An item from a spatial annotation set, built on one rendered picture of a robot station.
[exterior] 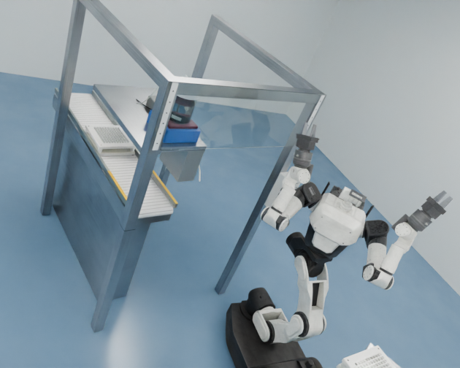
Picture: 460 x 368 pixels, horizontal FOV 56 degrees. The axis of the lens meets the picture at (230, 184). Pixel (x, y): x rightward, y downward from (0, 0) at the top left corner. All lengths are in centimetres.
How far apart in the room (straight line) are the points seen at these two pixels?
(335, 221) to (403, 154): 321
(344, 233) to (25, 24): 414
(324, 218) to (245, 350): 106
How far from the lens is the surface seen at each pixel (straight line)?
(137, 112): 236
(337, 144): 616
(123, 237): 233
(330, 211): 233
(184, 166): 227
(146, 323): 303
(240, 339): 296
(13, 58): 553
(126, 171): 267
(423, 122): 535
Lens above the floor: 236
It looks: 31 degrees down
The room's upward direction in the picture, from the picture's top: 24 degrees clockwise
